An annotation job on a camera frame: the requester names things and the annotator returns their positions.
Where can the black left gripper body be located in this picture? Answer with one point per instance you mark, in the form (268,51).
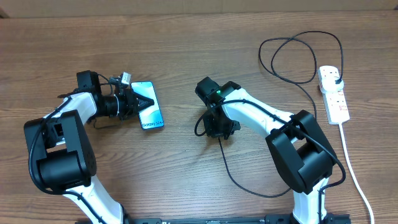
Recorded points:
(126,105)

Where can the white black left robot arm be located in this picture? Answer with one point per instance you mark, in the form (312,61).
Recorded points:
(61,159)

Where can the white charger plug adapter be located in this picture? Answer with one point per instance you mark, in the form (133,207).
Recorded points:
(330,85)

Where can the white power strip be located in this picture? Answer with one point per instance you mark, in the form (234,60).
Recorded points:
(335,103)

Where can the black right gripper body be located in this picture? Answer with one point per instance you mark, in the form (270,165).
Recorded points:
(221,126)

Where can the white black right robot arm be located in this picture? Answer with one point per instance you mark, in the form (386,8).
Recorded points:
(303,156)

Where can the Samsung Galaxy smartphone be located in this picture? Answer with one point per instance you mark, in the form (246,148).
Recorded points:
(150,115)

